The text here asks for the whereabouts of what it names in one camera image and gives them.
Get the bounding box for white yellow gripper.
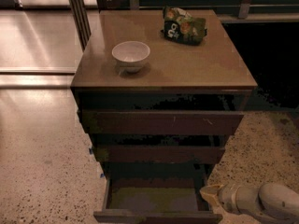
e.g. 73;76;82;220
200;184;261;216

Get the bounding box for drawer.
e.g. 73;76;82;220
93;173;222;224
93;146;225;164
80;110;243;135

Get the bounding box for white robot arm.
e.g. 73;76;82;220
200;183;299;224

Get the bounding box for middle drawer front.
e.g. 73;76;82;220
93;146;225;164

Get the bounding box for brown drawer cabinet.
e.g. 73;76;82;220
71;10;257;178

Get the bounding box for top drawer front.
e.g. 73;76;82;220
80;110;243;135

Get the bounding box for white ceramic bowl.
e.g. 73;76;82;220
111;41;150;73

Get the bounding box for green snack bag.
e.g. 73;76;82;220
161;7;207;46

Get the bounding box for dark metal door post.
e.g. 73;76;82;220
69;0;91;50

